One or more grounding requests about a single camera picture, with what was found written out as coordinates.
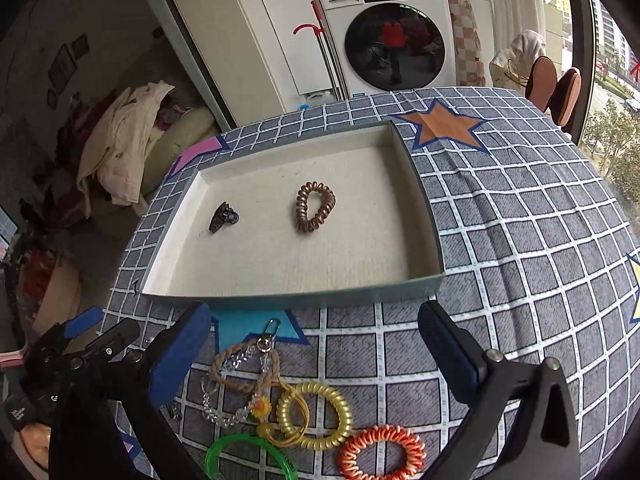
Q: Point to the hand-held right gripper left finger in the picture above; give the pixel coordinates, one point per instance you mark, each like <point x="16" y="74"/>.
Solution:
<point x="179" y="360"/>

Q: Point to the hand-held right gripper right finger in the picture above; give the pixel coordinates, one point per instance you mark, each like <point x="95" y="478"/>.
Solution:
<point x="450" y="360"/>

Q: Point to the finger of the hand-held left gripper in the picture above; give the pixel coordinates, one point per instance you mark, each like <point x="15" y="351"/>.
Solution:
<point x="82" y="322"/>
<point x="117" y="335"/>

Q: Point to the metal leaf hair clip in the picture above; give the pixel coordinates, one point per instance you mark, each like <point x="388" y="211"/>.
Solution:
<point x="174" y="411"/>

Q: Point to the black hair claw clip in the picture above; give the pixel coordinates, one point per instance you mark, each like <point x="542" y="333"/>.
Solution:
<point x="222" y="217"/>

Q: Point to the grey-green cardboard box tray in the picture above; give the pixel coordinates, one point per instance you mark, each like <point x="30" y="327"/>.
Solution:
<point x="300" y="240"/>

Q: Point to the person's left hand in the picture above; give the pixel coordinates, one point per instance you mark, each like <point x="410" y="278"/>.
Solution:
<point x="31" y="442"/>

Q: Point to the grey checkered star tablecloth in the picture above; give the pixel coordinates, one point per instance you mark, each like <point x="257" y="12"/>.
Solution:
<point x="525" y="260"/>

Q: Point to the beige jacket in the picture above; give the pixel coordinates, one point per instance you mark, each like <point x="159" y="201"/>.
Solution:
<point x="120" y="150"/>

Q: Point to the cream sofa cushion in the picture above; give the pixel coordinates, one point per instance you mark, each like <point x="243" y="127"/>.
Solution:
<point x="175" y="140"/>

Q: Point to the white washing machine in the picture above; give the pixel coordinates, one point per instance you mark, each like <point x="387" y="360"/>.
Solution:
<point x="400" y="80"/>

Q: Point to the plastic jug with blue cap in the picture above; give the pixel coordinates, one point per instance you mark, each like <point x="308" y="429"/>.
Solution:
<point x="317" y="100"/>

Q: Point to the white tall cabinet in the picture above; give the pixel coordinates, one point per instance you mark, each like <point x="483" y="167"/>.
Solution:
<point x="240" y="50"/>

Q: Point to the window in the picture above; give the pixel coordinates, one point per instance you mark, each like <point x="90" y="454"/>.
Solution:
<point x="610" y="85"/>

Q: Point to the white cloth bag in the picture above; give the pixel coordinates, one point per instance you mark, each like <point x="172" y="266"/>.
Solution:
<point x="525" y="50"/>

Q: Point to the checkered hanging cloth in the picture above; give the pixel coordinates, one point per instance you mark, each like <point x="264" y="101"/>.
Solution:
<point x="465" y="40"/>

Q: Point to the large wall picture frame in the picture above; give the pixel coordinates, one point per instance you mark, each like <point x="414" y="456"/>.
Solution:
<point x="61" y="67"/>

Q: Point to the small wall picture frame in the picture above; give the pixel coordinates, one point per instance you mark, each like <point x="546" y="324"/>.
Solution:
<point x="80" y="46"/>

